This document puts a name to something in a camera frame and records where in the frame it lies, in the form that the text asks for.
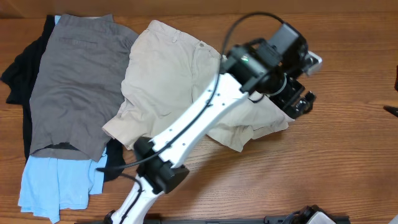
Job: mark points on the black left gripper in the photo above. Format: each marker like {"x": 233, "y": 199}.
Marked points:
{"x": 284, "y": 99}

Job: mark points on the beige khaki shorts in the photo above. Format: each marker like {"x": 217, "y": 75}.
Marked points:
{"x": 168, "y": 70}

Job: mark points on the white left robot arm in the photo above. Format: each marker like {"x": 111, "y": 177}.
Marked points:
{"x": 266, "y": 70}

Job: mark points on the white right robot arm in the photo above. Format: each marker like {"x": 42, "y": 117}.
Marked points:
{"x": 309, "y": 215}

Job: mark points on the grey shorts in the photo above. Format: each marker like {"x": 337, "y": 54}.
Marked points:
{"x": 78, "y": 87}

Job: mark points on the light blue garment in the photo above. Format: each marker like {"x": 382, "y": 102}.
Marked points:
{"x": 49, "y": 185}

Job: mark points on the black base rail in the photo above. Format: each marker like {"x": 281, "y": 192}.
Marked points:
{"x": 265, "y": 220}

